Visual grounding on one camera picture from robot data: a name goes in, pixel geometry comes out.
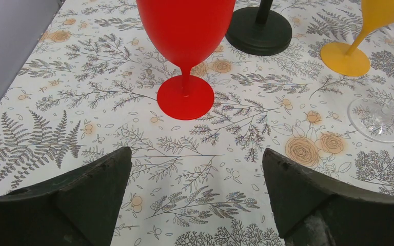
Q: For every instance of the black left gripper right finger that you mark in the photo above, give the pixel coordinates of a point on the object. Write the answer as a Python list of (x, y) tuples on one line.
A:
[(311, 208)]

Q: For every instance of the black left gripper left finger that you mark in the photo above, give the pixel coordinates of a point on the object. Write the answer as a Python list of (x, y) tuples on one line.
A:
[(79, 207)]

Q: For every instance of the clear wine glass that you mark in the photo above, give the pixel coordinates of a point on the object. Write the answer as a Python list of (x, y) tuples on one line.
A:
[(373, 119)]

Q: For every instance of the red plastic wine glass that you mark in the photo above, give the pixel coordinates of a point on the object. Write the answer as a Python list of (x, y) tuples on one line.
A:
[(185, 33)]

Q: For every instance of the floral patterned tablecloth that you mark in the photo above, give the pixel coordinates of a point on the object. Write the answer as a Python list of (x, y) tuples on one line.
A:
[(89, 87)]

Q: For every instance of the black stand with pink microphone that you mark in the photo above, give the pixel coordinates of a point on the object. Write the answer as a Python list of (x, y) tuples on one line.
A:
[(259, 30)]

